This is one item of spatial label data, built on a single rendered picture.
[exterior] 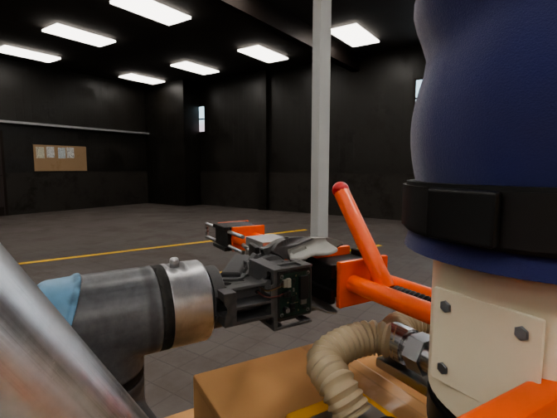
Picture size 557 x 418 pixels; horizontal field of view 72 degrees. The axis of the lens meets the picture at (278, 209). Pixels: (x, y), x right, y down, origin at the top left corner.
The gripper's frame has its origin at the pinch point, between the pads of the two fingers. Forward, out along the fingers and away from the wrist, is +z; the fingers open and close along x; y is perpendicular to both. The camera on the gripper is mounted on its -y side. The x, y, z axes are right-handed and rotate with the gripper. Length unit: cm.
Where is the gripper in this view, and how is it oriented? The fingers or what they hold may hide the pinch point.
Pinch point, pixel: (331, 269)
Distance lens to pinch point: 57.1
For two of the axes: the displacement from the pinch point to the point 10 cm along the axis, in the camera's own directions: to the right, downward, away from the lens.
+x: 0.0, -9.9, -1.1
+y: 5.1, 1.0, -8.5
